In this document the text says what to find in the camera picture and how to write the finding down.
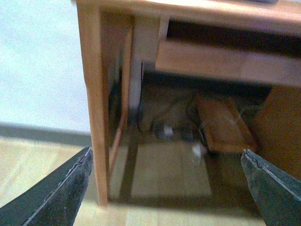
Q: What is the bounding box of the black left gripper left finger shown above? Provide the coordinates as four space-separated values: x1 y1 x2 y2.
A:
0 147 93 226

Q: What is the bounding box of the wooden desk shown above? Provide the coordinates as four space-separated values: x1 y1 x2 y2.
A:
76 0 301 206

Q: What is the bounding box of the wooden board on floor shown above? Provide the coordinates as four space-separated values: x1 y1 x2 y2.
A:
196 95 258 153

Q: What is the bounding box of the wooden keyboard drawer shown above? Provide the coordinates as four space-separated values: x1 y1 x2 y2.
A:
155 19 301 86

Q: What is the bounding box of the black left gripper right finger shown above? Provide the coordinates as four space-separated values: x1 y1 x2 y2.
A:
241 149 301 226

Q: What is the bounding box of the white power adapter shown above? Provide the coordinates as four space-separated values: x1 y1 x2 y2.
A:
192 143 206 158

